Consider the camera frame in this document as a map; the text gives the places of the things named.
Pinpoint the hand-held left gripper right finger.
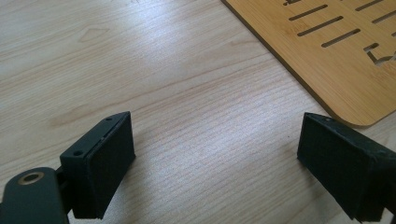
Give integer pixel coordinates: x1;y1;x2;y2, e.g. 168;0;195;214
296;111;396;224

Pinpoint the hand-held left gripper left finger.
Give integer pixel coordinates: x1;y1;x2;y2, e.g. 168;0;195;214
59;110;136;220

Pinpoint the orange square coaster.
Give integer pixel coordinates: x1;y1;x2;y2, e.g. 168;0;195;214
221;0;396;128

